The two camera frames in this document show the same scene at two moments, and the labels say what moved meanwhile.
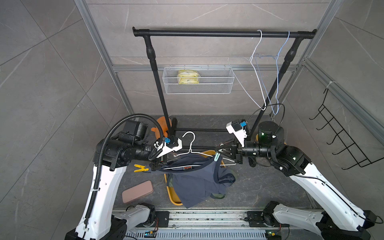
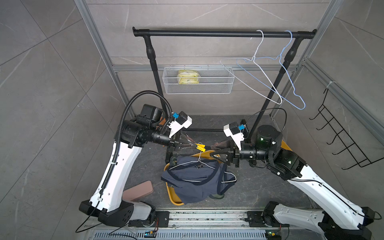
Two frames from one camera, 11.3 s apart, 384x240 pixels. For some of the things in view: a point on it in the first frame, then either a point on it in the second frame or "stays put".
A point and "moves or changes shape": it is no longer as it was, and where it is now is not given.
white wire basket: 198,80 stays put
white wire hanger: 254,70 -> 263,72
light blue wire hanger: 260,55 moves or changes shape
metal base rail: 207,224 stays put
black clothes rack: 298,35 stays put
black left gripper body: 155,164 -> 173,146
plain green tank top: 217,196 stays put
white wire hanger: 191,151 -> 199,160
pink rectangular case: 137,191 stays put
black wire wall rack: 361,160 stays put
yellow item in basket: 188,77 stays put
